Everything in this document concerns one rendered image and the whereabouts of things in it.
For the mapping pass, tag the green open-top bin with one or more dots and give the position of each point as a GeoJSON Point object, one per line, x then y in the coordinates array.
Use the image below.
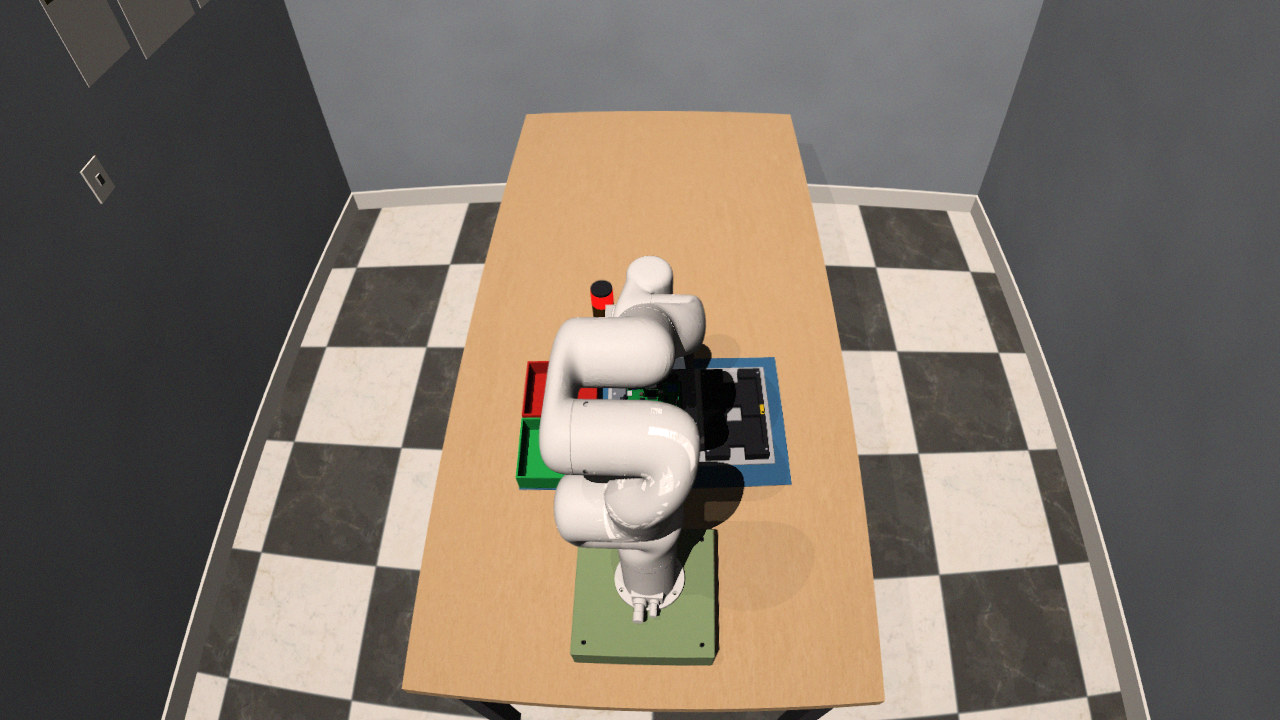
{"type": "Point", "coordinates": [531, 471]}

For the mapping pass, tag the red bin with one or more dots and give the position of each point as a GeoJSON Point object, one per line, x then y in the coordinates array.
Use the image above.
{"type": "Point", "coordinates": [535, 387]}

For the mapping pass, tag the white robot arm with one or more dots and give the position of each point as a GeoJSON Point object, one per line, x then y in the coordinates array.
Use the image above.
{"type": "Point", "coordinates": [590, 440]}

